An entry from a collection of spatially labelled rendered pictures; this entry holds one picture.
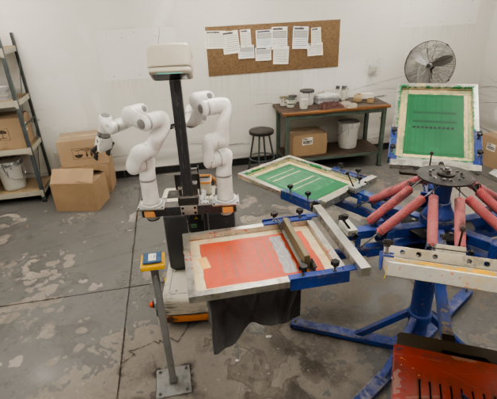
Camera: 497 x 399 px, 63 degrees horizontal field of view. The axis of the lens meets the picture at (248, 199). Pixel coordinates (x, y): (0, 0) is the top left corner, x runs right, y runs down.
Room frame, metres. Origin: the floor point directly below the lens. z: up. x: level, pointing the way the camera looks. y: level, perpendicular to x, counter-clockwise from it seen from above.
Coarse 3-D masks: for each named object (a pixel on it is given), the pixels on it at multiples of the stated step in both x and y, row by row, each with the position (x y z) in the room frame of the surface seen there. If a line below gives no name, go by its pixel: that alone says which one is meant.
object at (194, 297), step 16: (256, 224) 2.11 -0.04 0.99; (304, 224) 2.13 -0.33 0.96; (192, 240) 2.01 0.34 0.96; (320, 240) 1.90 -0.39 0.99; (336, 256) 1.74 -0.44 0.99; (192, 272) 1.65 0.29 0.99; (192, 288) 1.53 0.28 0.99; (224, 288) 1.52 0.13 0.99; (240, 288) 1.51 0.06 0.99; (256, 288) 1.52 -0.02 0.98; (272, 288) 1.53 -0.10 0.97
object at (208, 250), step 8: (296, 232) 2.06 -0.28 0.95; (232, 240) 2.00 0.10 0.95; (240, 240) 2.00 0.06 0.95; (248, 240) 1.99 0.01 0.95; (256, 240) 1.99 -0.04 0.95; (264, 240) 1.98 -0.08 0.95; (304, 240) 1.96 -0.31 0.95; (200, 248) 1.93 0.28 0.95; (208, 248) 1.93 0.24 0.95; (272, 248) 1.90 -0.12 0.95; (288, 248) 1.89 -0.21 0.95; (208, 256) 1.84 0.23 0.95; (216, 256) 1.84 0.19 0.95
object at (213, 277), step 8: (312, 256) 1.80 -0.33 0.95; (216, 264) 1.76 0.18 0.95; (280, 264) 1.74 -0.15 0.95; (296, 264) 1.73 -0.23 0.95; (320, 264) 1.72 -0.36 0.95; (208, 272) 1.69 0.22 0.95; (216, 272) 1.69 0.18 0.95; (272, 272) 1.67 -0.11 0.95; (280, 272) 1.67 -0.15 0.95; (296, 272) 1.66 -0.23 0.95; (208, 280) 1.63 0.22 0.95; (216, 280) 1.63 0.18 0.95; (224, 280) 1.62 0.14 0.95; (232, 280) 1.62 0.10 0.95; (240, 280) 1.62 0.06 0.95; (248, 280) 1.61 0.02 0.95; (256, 280) 1.61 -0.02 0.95; (208, 288) 1.57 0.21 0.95
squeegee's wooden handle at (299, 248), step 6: (288, 222) 1.99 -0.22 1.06; (288, 228) 1.93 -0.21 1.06; (288, 234) 1.93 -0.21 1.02; (294, 234) 1.86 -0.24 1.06; (294, 240) 1.81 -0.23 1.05; (300, 240) 1.80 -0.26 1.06; (294, 246) 1.81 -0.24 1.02; (300, 246) 1.74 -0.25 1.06; (300, 252) 1.72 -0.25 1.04; (306, 252) 1.69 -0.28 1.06; (300, 258) 1.72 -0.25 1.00; (306, 258) 1.66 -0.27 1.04
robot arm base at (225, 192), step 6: (216, 180) 2.16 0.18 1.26; (222, 180) 2.13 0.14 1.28; (228, 180) 2.14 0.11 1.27; (222, 186) 2.13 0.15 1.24; (228, 186) 2.14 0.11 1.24; (222, 192) 2.13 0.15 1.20; (228, 192) 2.13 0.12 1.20; (216, 198) 2.17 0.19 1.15; (222, 198) 2.13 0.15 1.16; (228, 198) 2.13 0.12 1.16; (234, 198) 2.16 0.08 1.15
